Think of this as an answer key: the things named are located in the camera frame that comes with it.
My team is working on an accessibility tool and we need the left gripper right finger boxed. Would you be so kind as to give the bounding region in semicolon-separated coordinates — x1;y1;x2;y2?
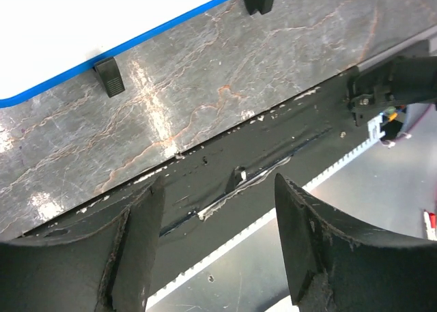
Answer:
274;174;436;311

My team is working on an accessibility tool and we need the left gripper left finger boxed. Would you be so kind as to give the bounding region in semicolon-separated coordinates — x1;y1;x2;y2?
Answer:
1;178;165;311

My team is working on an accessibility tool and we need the blue framed whiteboard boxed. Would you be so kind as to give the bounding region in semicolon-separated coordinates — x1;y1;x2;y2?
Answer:
1;0;227;107

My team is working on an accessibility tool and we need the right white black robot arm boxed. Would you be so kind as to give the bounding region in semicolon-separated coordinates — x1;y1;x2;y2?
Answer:
348;56;436;126

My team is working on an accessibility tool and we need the slotted cable duct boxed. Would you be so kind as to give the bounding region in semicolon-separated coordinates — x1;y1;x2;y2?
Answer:
145;115;385;311

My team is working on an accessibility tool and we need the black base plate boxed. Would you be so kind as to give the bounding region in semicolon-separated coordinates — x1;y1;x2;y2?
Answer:
27;67;367;292

